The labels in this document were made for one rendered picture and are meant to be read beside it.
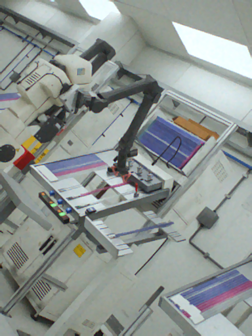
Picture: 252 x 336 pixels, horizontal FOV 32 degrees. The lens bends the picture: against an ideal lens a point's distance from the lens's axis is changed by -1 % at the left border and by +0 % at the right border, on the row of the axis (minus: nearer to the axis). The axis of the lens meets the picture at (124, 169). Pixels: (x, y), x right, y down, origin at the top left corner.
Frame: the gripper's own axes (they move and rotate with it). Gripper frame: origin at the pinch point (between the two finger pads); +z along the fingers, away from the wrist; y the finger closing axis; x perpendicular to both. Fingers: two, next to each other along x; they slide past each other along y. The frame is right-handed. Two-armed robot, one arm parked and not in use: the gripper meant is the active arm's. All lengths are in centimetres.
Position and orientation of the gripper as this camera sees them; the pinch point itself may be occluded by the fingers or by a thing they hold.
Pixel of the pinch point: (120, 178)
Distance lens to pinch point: 286.7
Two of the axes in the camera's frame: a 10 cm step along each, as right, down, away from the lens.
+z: -0.9, 8.7, 4.8
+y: -5.7, -4.4, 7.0
